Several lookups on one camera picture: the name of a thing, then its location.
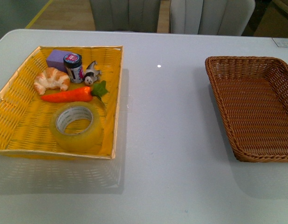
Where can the clear packing tape roll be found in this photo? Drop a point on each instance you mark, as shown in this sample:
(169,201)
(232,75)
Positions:
(72,112)

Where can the brown wicker basket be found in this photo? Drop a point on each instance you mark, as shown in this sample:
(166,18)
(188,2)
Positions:
(251,93)

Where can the yellow woven basket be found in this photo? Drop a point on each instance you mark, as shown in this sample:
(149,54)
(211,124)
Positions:
(25,118)

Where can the orange toy carrot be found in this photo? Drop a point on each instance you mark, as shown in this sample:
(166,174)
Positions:
(81,94)

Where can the black white toy dog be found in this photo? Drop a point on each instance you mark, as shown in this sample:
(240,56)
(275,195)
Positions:
(91,74)

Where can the small dark labelled jar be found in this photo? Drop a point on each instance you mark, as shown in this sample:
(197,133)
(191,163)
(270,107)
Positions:
(73,65)

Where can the left grey upholstered chair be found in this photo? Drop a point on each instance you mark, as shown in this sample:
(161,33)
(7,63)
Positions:
(126,15)

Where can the grey upholstered chair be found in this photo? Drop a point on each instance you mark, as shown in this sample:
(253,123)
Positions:
(126,15)
(210,17)

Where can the toy croissant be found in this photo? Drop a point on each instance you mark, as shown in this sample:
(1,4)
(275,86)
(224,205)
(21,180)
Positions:
(51,78)

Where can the purple foam block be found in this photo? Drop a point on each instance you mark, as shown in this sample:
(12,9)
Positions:
(55,60)

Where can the right grey upholstered chair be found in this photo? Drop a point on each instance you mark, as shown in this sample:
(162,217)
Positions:
(210,17)

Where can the table label sticker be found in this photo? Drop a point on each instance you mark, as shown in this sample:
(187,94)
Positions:
(281,42)

